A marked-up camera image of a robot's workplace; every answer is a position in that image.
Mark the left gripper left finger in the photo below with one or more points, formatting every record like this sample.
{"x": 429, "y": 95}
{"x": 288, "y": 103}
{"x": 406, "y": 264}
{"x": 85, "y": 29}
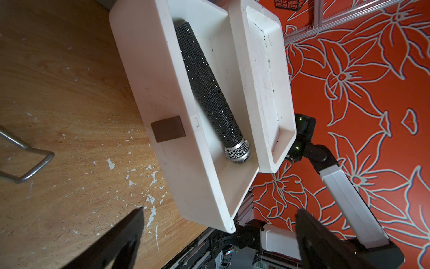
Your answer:
{"x": 118, "y": 246}

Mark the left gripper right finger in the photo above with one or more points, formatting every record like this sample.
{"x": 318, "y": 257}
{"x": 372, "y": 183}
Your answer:
{"x": 320, "y": 248}

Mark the black sparkly microphone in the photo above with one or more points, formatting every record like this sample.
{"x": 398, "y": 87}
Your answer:
{"x": 209, "y": 95}

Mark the white top drawer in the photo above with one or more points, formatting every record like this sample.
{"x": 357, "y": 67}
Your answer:
{"x": 206, "y": 187}

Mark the white drawer cabinet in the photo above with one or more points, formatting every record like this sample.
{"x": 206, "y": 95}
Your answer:
{"x": 261, "y": 56}

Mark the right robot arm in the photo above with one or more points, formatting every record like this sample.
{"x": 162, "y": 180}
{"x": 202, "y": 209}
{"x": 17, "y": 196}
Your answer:
{"x": 279, "y": 248}

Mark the metal wire clip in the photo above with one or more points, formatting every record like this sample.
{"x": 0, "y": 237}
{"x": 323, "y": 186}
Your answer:
{"x": 19, "y": 160}

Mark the black wire wall basket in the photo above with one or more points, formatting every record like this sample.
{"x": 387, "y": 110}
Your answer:
{"x": 291, "y": 5}

